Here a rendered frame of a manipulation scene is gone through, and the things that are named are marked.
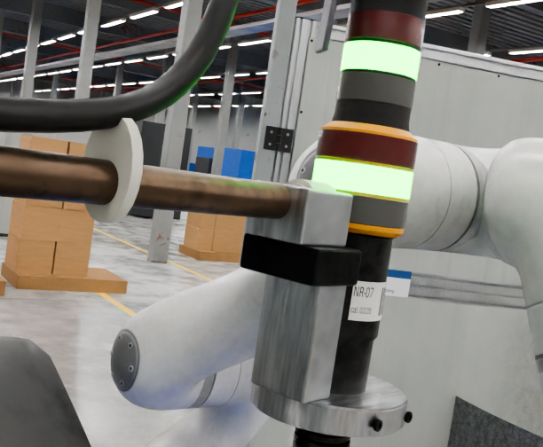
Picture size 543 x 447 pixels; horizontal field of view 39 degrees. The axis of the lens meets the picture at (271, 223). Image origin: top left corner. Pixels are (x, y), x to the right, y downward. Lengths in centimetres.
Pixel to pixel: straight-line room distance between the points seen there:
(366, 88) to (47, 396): 22
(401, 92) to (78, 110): 15
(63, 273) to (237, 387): 767
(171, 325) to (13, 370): 47
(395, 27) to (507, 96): 213
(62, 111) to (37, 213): 815
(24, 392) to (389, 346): 201
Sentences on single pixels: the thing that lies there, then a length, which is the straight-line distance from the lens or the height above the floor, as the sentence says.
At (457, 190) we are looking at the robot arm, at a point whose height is 156.
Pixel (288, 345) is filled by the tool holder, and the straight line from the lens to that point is 31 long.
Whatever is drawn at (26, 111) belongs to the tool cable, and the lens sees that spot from 22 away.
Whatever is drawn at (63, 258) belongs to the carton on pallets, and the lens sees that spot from 853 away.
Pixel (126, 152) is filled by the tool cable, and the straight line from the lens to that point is 23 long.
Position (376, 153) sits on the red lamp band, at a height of 156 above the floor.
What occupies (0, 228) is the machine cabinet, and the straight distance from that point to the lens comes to 1245.
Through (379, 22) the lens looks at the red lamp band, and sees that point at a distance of 33.
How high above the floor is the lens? 155
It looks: 4 degrees down
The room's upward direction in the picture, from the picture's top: 8 degrees clockwise
